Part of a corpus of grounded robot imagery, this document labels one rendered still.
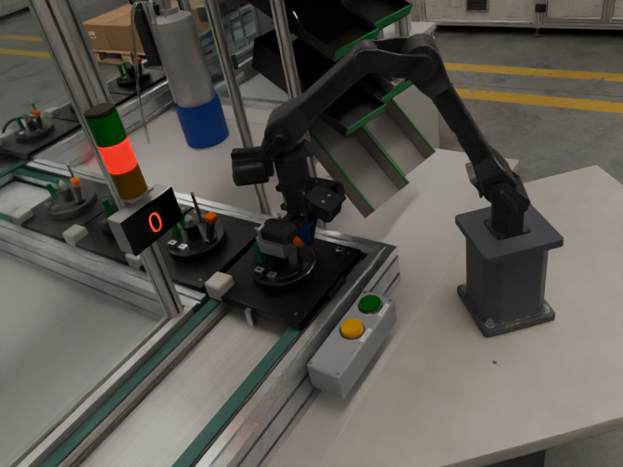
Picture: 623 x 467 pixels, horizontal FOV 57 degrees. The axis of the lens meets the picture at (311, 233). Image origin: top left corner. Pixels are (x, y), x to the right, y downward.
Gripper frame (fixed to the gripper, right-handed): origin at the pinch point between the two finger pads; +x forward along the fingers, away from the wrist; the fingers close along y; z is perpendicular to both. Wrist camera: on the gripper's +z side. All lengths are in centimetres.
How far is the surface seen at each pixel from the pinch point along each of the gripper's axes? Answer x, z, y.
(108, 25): 64, -454, 294
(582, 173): 24, 34, 73
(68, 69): -39.4, -21.4, -20.2
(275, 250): 4.9, -7.2, -2.3
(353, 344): 13.4, 14.9, -11.4
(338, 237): 13.3, -4.1, 14.8
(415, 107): 54, -57, 160
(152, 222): -11.5, -17.3, -19.6
